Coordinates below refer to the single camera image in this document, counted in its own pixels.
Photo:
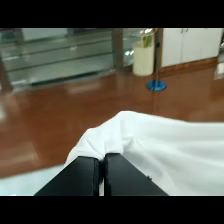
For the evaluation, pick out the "white cabinet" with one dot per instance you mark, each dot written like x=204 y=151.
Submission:
x=190 y=45

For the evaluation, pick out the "white garment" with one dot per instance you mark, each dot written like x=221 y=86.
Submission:
x=173 y=153

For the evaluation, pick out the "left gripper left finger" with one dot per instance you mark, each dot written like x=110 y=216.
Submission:
x=76 y=178

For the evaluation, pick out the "post with blue base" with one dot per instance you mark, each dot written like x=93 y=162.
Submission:
x=156 y=85

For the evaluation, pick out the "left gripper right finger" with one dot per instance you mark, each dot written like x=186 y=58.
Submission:
x=126 y=176

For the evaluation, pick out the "white cylindrical bin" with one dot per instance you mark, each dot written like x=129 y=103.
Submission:
x=143 y=58

